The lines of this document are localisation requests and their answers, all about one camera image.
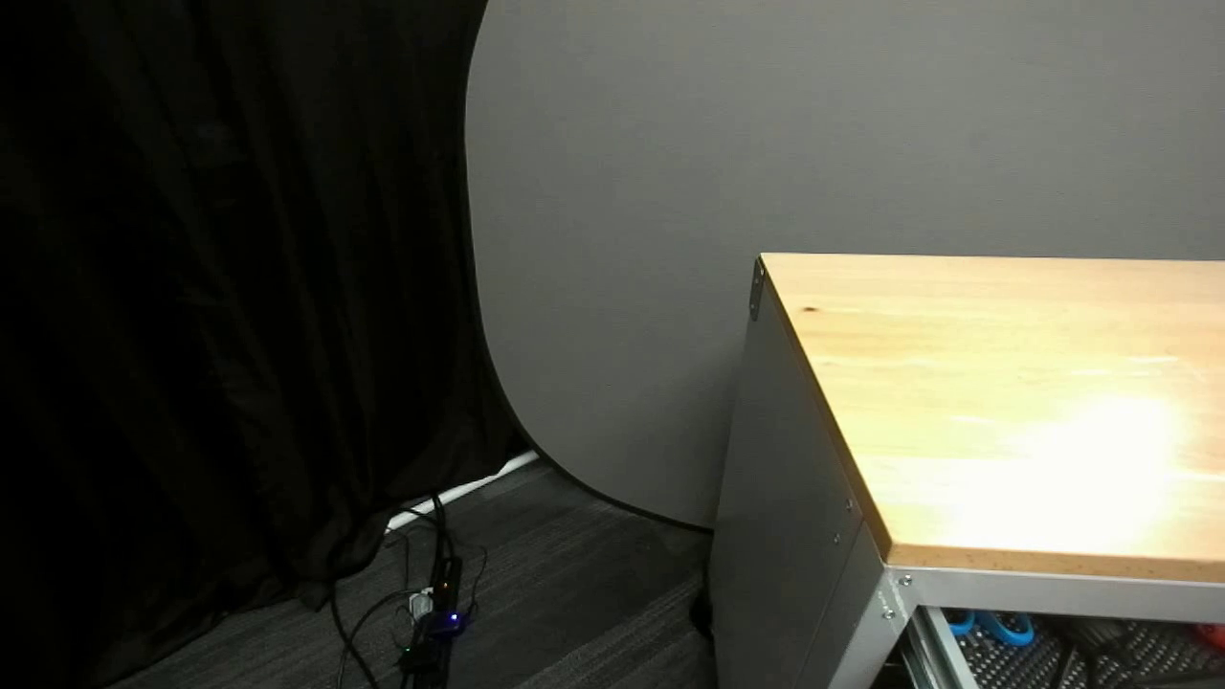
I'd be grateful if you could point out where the open grey cabinet drawer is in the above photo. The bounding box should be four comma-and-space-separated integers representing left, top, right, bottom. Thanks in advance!
907, 600, 1225, 689

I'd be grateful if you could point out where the black ribbed drawer liner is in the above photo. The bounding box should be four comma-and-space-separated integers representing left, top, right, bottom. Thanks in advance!
959, 620, 1225, 689

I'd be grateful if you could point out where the white baseboard strip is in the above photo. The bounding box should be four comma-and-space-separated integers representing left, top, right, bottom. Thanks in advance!
379, 449, 546, 536

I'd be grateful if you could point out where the grey rounded backdrop panel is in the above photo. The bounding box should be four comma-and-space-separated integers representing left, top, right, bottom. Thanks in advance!
463, 0, 1225, 536

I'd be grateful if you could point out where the black power strip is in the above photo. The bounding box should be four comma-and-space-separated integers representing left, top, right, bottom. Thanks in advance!
402, 548, 472, 689

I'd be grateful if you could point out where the grey tool cabinet wooden top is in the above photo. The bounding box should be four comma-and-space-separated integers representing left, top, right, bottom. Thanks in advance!
703, 248, 1225, 689

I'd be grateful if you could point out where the black curtain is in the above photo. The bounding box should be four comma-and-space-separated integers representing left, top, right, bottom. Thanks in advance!
0, 0, 534, 689

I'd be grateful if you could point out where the black floor cable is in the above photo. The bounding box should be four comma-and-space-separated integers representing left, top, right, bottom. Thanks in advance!
318, 489, 453, 689

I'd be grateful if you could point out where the blue tool handle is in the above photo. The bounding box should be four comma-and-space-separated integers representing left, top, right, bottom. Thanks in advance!
950, 609, 1040, 652

